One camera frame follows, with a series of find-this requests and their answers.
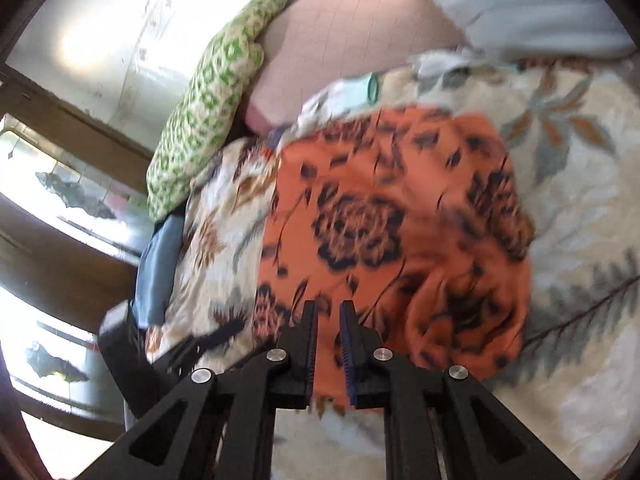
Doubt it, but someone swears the wooden door with leaded glass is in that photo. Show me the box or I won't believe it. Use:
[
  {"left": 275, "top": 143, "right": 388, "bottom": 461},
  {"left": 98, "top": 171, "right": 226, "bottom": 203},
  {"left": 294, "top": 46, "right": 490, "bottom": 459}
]
[{"left": 0, "top": 65, "right": 166, "bottom": 461}]

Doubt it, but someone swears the green patterned pillow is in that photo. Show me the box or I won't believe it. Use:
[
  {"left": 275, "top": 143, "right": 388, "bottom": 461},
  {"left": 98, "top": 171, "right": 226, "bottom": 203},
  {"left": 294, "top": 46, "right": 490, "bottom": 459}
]
[{"left": 146, "top": 0, "right": 293, "bottom": 223}]

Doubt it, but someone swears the orange floral shirt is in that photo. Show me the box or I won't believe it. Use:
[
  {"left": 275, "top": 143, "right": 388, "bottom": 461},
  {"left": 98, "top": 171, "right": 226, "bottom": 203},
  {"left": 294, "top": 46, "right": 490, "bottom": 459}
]
[{"left": 250, "top": 105, "right": 537, "bottom": 411}]

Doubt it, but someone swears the pink pillow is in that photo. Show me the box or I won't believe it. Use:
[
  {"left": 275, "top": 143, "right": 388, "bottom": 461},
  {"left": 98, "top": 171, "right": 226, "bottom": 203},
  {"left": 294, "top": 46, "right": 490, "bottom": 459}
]
[{"left": 243, "top": 0, "right": 468, "bottom": 136}]

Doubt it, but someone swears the grey pillow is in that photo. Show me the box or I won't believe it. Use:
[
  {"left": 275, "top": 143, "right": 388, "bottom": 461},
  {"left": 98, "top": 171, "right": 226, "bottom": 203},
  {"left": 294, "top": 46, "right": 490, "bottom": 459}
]
[{"left": 425, "top": 0, "right": 636, "bottom": 61}]

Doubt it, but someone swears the white glove with teal cuff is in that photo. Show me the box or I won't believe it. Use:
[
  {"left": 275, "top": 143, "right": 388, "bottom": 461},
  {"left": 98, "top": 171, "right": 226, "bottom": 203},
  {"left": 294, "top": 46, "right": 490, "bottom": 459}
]
[{"left": 300, "top": 72, "right": 383, "bottom": 126}]

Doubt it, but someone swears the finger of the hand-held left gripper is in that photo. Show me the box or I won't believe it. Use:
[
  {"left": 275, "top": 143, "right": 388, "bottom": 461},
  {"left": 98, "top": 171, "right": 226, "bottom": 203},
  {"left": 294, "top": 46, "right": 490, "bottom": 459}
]
[{"left": 150, "top": 320, "right": 247, "bottom": 378}]

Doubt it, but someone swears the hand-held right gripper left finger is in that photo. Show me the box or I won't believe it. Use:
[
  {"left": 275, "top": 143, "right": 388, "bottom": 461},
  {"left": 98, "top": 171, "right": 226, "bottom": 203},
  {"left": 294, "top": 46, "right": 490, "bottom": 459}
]
[{"left": 75, "top": 300, "right": 321, "bottom": 480}]

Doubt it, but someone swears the leaf-printed quilt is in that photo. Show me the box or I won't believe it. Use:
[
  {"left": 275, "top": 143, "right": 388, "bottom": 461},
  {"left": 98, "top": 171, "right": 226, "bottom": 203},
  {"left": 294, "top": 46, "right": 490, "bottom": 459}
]
[{"left": 145, "top": 55, "right": 640, "bottom": 480}]

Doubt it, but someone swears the blue cloth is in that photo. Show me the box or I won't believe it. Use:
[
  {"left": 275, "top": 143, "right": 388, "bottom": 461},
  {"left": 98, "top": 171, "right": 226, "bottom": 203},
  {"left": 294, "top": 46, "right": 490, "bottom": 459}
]
[{"left": 137, "top": 215, "right": 186, "bottom": 328}]

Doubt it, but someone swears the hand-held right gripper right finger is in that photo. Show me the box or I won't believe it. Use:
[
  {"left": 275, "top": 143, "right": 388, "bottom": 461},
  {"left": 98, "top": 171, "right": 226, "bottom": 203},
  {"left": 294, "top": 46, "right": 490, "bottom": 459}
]
[{"left": 339, "top": 300, "right": 566, "bottom": 480}]

